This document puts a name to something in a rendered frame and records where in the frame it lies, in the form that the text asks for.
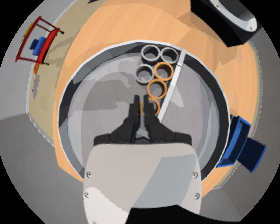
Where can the bronze bushing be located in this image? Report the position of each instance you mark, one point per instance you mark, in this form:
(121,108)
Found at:
(157,106)
(163,86)
(165,66)

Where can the blue crate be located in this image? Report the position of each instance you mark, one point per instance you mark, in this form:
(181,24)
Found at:
(237,136)

